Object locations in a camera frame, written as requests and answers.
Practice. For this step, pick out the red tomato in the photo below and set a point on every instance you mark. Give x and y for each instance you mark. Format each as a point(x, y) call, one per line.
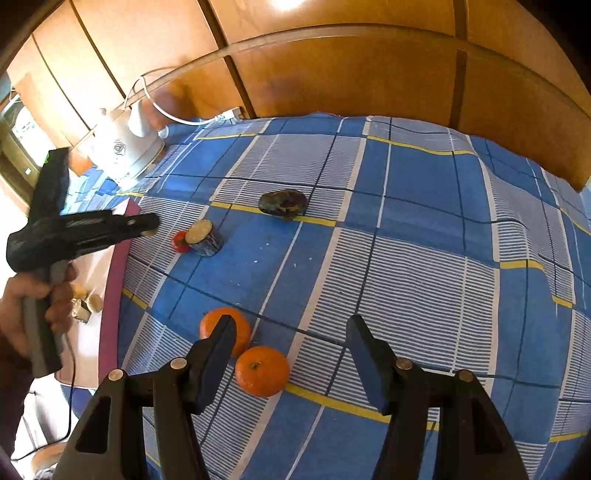
point(179, 242)

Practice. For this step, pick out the blue plaid tablecloth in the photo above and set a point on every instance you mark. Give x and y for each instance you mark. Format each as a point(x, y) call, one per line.
point(415, 207)

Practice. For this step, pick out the wooden wardrobe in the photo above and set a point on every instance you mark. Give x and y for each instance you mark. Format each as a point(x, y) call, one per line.
point(369, 69)

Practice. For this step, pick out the small yellow fruit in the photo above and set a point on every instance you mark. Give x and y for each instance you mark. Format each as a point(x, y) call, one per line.
point(94, 302)
point(78, 290)

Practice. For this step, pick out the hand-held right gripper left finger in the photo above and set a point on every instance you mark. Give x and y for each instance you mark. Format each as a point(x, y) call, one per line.
point(219, 364)

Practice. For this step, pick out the dark avocado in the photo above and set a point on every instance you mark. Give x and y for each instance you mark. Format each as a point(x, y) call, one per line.
point(281, 204)

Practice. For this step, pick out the person's left forearm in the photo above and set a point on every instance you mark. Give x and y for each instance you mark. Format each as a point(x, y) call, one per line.
point(11, 392)

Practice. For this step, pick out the white power plug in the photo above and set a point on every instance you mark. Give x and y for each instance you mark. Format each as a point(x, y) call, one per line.
point(231, 114)

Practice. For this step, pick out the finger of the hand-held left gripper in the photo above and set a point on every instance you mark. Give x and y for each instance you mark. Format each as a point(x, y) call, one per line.
point(138, 225)

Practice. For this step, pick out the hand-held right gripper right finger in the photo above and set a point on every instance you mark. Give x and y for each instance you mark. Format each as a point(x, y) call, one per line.
point(369, 369)

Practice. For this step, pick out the person's left hand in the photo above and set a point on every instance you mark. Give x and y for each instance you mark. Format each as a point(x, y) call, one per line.
point(11, 314)

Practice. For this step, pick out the dark-skinned cut fruit half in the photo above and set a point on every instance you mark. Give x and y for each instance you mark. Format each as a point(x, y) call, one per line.
point(81, 314)
point(205, 240)

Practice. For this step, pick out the orange tangerine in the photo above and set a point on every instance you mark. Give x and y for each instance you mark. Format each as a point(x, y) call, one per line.
point(263, 371)
point(208, 323)

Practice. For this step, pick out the white ceramic electric kettle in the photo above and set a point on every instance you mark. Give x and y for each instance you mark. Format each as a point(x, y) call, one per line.
point(124, 147)

